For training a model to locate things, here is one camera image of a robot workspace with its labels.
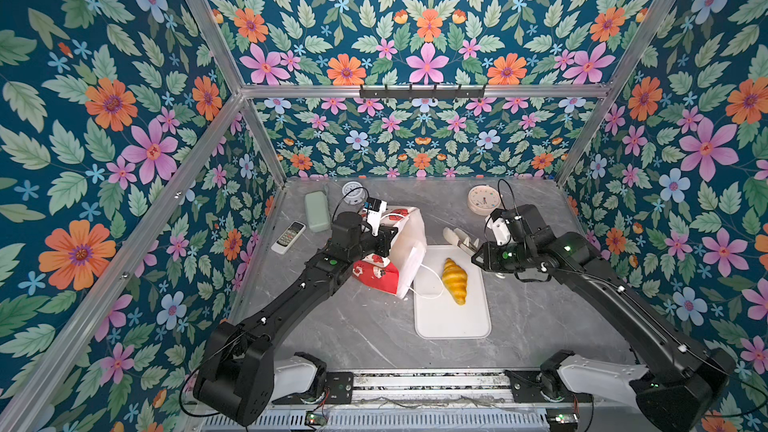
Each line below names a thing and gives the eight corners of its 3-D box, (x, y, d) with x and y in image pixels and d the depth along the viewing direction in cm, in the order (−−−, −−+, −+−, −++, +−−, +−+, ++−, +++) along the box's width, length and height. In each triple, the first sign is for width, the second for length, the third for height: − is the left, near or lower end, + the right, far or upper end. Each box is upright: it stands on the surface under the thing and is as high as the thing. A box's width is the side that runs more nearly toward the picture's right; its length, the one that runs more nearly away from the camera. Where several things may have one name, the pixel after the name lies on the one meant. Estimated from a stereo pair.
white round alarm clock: (342, 205, 114) (340, 197, 110) (345, 188, 119) (344, 180, 116) (364, 205, 114) (363, 197, 110) (366, 188, 119) (365, 180, 116)
